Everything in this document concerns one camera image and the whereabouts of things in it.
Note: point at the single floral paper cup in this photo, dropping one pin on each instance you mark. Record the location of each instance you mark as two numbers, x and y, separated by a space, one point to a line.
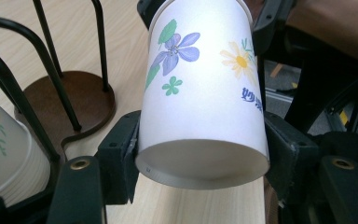
202 102

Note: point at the stack of white paper cups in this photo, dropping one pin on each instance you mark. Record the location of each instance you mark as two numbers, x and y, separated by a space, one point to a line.
9 155

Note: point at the metal floor rail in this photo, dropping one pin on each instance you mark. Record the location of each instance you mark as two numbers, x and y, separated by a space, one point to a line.
279 96

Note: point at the black metal stand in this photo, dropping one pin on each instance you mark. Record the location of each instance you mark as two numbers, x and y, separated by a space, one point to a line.
317 96

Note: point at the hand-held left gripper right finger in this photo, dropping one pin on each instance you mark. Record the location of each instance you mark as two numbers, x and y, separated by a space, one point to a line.
289 155

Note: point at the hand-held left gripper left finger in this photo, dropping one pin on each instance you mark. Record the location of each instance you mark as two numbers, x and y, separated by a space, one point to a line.
118 155

